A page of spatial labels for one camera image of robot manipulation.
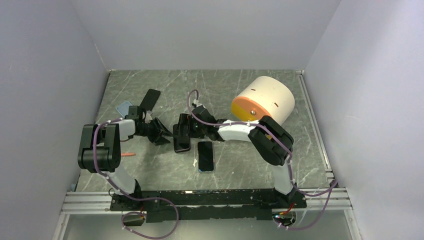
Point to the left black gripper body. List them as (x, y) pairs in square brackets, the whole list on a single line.
[(151, 130)]

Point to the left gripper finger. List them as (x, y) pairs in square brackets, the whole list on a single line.
[(160, 140), (161, 129)]

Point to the clear magsafe phone case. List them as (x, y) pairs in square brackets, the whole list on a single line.
[(206, 156)]

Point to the aluminium frame rail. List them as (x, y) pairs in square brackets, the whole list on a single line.
[(86, 203)]

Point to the black phone face down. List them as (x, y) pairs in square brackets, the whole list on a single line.
[(149, 100)]

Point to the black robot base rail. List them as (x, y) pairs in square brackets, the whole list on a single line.
[(169, 205)]

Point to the light blue phone case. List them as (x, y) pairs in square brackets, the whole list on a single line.
[(123, 108)]

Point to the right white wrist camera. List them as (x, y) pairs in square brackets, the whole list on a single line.
[(196, 105)]

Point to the white cylinder orange yellow face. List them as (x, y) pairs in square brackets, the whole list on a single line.
[(265, 96)]

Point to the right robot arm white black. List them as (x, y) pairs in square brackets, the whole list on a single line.
[(273, 143)]

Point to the purple phone black screen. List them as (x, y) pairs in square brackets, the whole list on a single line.
[(182, 144)]

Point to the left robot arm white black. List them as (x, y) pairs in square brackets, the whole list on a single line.
[(100, 148)]

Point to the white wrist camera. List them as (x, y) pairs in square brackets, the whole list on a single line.
[(196, 105), (146, 117)]

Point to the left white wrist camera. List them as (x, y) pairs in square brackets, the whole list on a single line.
[(146, 117)]

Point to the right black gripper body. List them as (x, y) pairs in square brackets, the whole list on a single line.
[(197, 131)]

